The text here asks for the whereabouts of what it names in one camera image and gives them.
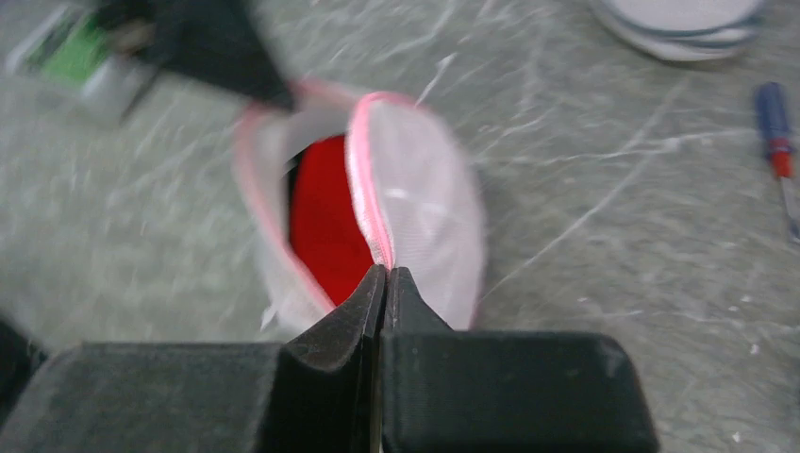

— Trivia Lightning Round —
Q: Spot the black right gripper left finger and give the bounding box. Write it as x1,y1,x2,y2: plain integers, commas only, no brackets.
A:
1,265,388,452

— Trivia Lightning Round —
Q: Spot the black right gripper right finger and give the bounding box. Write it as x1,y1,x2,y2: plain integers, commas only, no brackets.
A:
380,268,659,452

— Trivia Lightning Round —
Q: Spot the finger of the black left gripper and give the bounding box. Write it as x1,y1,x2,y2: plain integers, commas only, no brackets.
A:
93,0,296,111

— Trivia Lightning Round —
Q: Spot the bright red bra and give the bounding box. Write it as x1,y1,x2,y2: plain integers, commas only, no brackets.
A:
288,135,374,306

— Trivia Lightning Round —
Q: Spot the pink zip mesh laundry bag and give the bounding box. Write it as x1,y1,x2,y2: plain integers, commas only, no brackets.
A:
234,80,487,334

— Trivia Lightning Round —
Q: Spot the white mesh blue zip laundry bag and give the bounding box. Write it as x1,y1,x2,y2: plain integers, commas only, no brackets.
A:
587,0,767,62

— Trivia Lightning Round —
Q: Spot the green label clear bit case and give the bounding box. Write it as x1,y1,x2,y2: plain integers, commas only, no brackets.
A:
1,1,156,126

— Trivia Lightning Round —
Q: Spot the blue red handle screwdriver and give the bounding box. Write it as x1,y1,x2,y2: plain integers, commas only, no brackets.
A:
754,82,799,243

